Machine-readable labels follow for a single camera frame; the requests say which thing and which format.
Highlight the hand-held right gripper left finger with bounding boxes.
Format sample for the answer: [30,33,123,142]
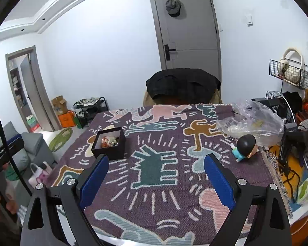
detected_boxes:
[21,154,111,246]

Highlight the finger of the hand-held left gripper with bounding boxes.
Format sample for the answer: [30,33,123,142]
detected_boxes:
[0,133,25,161]

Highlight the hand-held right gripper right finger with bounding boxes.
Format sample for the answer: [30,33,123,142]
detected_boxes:
[203,153,292,246]

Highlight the black jewelry box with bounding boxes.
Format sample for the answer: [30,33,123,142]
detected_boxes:
[91,126,127,161]

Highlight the pile of bead bracelets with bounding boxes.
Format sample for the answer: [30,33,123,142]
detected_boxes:
[100,135,120,149]

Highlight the person's left hand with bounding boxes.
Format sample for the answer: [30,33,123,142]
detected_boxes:
[0,192,19,215]

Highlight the grey sofa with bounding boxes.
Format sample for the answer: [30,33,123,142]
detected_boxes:
[0,121,59,185]

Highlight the red box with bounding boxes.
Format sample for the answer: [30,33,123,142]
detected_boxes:
[26,115,42,133]

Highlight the white tote bag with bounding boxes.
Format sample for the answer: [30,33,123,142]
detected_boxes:
[29,161,53,188]

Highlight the green oval rug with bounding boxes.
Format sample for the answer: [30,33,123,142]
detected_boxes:
[48,127,73,153]

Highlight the black-haired boy figurine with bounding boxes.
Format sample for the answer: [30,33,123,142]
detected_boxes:
[230,133,260,163]

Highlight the grey interior door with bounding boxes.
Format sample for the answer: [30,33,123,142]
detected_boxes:
[20,53,55,132]

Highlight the orange box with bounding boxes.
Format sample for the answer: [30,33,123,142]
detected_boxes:
[58,110,75,129]

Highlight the stacked cardboard boxes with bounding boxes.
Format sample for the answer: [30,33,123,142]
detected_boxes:
[51,96,69,116]

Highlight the printed purple blanket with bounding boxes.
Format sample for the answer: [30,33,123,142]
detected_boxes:
[44,103,295,246]

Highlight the black shoe rack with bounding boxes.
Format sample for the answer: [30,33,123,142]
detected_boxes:
[72,96,110,129]

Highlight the clear plastic bag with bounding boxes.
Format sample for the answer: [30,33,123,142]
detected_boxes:
[215,99,286,142]

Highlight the black stand device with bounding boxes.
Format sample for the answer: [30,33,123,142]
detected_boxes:
[278,122,308,170]

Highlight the green and white packet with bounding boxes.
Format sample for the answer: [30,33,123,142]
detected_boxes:
[296,171,308,206]

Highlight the tan chair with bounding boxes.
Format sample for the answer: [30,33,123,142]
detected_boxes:
[142,87,223,107]

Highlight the black cloth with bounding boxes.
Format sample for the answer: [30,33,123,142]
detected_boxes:
[146,67,222,101]

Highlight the dark bag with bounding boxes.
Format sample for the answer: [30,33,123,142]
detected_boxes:
[282,90,302,114]

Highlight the white headphones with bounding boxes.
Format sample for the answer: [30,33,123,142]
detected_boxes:
[277,47,308,87]

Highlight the grey cap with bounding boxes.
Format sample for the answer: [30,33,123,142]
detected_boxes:
[165,0,183,17]

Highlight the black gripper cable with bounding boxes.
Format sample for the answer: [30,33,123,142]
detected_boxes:
[0,100,33,197]

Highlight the black wire basket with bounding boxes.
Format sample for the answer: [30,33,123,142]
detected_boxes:
[252,90,296,124]

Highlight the black wire rack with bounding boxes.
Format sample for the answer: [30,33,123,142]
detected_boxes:
[268,59,308,91]

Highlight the black door handle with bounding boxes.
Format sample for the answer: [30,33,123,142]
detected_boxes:
[164,44,177,62]

